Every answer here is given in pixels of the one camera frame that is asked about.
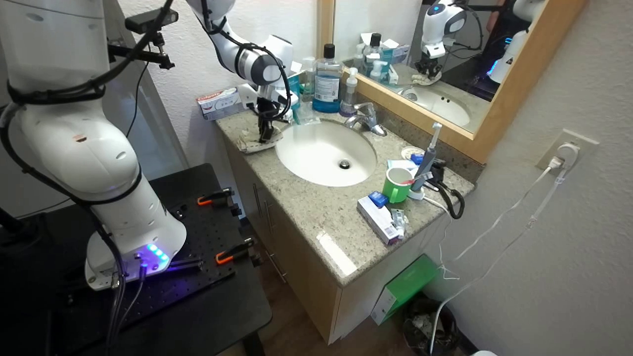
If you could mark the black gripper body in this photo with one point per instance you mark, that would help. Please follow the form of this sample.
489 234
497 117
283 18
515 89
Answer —
266 113

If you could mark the cream striped cloth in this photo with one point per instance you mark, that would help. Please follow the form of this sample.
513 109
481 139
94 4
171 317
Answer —
250 139

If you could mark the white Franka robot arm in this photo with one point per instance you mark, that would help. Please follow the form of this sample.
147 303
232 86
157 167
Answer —
72 145

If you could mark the small white cardboard box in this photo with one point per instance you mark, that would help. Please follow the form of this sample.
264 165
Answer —
218 103

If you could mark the white oval sink basin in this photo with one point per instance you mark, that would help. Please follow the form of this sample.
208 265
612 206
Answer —
327 155

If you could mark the blue mouthwash bottle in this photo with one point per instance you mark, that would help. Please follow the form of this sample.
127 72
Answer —
327 82

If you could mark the orange black clamp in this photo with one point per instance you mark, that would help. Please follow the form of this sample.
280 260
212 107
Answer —
214 198
232 254

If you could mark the small clear pump bottle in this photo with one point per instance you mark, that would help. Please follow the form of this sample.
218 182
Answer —
349 95

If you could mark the chrome faucet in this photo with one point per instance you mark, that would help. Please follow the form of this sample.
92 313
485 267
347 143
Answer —
365 119

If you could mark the small blue box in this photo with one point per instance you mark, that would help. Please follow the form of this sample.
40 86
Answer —
378 198

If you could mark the white toothpaste tube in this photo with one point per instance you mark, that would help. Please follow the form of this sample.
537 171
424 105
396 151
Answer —
398 165

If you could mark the wooden vanity cabinet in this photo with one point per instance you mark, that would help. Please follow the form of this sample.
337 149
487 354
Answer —
297 264

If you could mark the white paper strip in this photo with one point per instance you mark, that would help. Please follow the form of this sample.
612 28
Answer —
337 254

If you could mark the green mug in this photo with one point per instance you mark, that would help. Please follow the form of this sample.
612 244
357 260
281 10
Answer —
396 188

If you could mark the round white dish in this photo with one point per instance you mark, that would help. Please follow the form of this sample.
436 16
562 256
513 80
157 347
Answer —
408 151

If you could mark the white blue carton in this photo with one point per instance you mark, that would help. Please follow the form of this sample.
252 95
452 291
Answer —
378 220

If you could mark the small blue floss container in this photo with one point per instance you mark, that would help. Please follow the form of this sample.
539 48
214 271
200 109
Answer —
418 159

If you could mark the clear plastic wrapper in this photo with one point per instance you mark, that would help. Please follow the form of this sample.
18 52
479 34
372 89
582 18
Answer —
398 222

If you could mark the electric toothbrush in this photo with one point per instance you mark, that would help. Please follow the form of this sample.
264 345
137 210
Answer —
428 155

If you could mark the black robot table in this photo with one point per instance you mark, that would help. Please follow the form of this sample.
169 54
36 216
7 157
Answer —
198 297

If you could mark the green cardboard box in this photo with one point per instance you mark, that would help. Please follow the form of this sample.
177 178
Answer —
412 283

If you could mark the wood framed mirror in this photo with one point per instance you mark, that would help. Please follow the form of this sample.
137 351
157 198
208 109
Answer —
501 99

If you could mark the black trash bin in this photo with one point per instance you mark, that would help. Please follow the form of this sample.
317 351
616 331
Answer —
432 329

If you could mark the white charger plug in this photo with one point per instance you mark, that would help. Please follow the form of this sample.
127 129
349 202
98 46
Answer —
566 153

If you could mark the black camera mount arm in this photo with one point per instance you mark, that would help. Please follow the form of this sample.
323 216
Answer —
141 56

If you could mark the black stereo camera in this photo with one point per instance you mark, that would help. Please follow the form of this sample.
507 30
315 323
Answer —
149 20

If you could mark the white wall outlet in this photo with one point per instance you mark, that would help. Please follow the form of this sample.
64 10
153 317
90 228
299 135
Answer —
566 149

